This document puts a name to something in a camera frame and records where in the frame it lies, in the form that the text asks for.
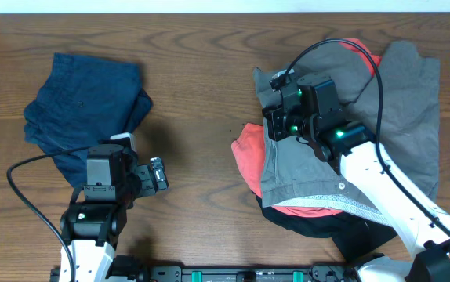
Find grey cotton shorts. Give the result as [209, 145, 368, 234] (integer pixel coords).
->
[260, 41, 441, 224]

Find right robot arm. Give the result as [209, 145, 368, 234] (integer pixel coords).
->
[263, 71, 450, 281]

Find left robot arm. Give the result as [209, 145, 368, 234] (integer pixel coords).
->
[51, 143, 169, 282]

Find red printed t-shirt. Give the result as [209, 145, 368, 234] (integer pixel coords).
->
[231, 43, 384, 222]

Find folded navy blue shorts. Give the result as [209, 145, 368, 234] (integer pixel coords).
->
[24, 53, 152, 187]

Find black garment under pile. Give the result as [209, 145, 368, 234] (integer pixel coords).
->
[256, 196, 397, 262]

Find right black cable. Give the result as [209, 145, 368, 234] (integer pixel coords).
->
[270, 38, 450, 266]

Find black cable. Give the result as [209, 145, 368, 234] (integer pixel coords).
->
[270, 38, 450, 266]
[6, 145, 93, 282]

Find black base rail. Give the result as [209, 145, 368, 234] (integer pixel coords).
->
[49, 264, 367, 282]

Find left black cable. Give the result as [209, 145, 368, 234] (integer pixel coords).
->
[6, 145, 93, 282]

